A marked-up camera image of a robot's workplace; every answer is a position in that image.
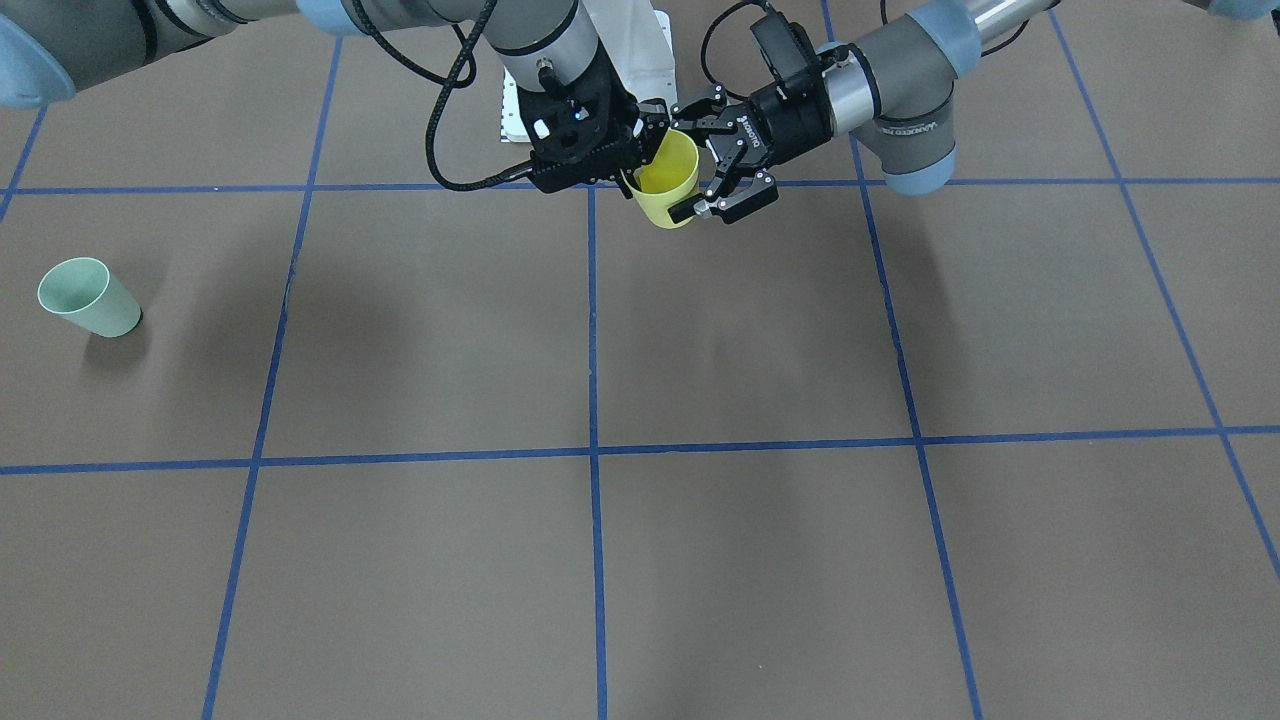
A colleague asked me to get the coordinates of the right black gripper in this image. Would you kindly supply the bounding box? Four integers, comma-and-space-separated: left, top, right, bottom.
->
517, 60, 671, 200

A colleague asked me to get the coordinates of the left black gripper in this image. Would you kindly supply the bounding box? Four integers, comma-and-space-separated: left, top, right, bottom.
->
668, 85, 835, 225

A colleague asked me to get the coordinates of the yellow plastic cup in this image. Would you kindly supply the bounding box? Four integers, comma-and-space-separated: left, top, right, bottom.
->
635, 129, 700, 229

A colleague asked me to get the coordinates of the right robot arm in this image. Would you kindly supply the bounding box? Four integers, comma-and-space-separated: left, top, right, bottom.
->
1, 1, 669, 193

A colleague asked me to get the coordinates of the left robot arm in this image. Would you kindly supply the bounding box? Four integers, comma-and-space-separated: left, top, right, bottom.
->
660, 1, 1053, 224

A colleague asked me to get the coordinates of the green plastic cup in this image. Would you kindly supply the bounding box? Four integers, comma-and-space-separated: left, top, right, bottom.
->
37, 258, 142, 338

